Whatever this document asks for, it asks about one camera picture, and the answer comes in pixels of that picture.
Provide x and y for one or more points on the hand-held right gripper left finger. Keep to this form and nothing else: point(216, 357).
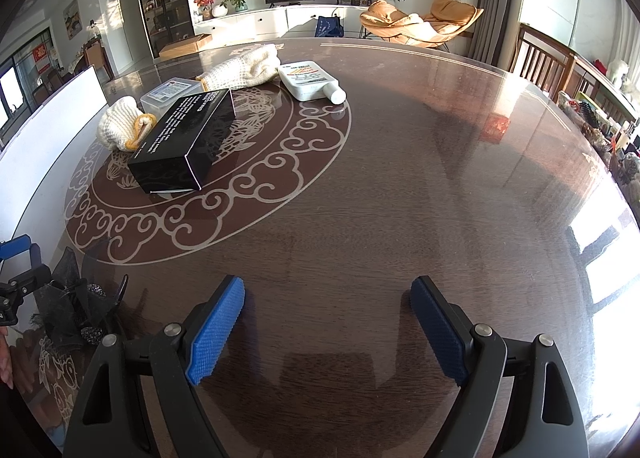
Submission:
point(217, 333)

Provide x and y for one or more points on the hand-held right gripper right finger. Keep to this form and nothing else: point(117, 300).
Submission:
point(440, 333)

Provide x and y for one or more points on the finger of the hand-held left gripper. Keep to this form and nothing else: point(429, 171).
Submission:
point(34, 256)
point(12, 245)

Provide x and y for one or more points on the black mesh hair bow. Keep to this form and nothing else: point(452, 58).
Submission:
point(65, 298)

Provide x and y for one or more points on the cream knitted work glove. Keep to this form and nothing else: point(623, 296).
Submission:
point(120, 121)
point(240, 68)

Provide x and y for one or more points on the black printed carton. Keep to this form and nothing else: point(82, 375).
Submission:
point(180, 138)

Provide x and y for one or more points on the clear plastic case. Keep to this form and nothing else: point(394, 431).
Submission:
point(170, 91)

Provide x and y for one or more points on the person's left hand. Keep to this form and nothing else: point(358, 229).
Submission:
point(4, 358)

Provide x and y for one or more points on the glass sliding door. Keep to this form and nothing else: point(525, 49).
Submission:
point(20, 88)

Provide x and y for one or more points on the red window poster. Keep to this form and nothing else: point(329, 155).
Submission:
point(41, 58)

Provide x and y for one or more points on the wooden dining chair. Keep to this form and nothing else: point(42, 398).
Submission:
point(97, 58)

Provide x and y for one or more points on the white door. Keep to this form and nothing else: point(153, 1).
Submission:
point(125, 18)

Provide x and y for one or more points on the brown cardboard box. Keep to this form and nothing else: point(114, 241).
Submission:
point(185, 44)

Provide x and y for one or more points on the white plastic bottle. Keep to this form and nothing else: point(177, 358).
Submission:
point(307, 81)

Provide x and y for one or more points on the wooden slatted chair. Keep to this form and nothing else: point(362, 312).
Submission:
point(540, 58)

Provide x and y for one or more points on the white round vase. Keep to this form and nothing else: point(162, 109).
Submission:
point(219, 11)

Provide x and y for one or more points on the orange lounge chair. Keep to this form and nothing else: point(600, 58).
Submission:
point(400, 26)

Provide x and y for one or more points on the white cat figurine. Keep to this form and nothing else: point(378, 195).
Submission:
point(618, 73)

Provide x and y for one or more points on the white television cabinet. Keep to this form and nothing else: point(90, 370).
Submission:
point(270, 21)

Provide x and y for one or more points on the blue shopping bag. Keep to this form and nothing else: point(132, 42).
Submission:
point(329, 27)

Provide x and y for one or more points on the framed wall painting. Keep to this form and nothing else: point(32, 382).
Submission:
point(72, 18)

